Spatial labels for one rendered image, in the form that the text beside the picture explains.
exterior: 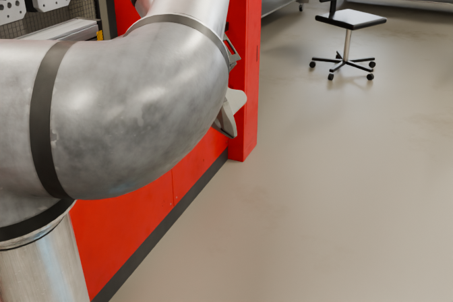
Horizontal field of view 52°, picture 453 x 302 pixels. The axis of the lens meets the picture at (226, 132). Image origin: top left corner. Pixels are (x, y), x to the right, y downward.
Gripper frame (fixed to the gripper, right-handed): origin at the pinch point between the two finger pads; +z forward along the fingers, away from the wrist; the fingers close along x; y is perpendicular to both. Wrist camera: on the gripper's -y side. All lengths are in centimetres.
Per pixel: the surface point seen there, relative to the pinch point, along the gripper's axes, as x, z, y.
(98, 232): 123, -7, 13
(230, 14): 123, -77, 132
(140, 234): 147, 1, 35
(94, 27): 123, -90, 56
